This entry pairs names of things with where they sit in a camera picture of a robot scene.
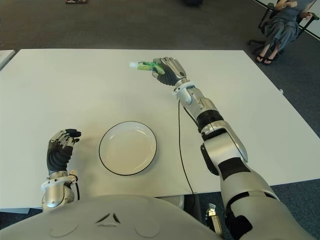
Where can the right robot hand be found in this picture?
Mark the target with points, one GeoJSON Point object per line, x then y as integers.
{"type": "Point", "coordinates": [172, 71]}

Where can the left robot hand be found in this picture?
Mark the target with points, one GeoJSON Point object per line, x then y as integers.
{"type": "Point", "coordinates": [58, 155]}

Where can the green toothpaste tube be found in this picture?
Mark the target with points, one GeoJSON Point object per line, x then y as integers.
{"type": "Point", "coordinates": [146, 65]}

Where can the white plate with black rim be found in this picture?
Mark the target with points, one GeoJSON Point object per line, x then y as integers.
{"type": "Point", "coordinates": [127, 147]}

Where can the grey robot torso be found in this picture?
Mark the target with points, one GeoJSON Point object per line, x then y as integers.
{"type": "Point", "coordinates": [112, 220]}

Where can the seated person on chair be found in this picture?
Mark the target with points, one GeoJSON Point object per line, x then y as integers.
{"type": "Point", "coordinates": [262, 21]}

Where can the white side table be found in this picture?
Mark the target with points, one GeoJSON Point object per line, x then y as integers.
{"type": "Point", "coordinates": [5, 57]}

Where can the seated person in grey dress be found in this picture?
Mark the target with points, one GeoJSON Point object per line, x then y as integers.
{"type": "Point", "coordinates": [282, 27]}

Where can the red black object on floor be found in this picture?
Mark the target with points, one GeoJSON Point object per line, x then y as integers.
{"type": "Point", "coordinates": [76, 1]}

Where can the white pedestal base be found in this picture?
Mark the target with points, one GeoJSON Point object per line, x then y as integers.
{"type": "Point", "coordinates": [173, 201]}

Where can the metal bracket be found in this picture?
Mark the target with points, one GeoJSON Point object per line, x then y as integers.
{"type": "Point", "coordinates": [212, 216]}

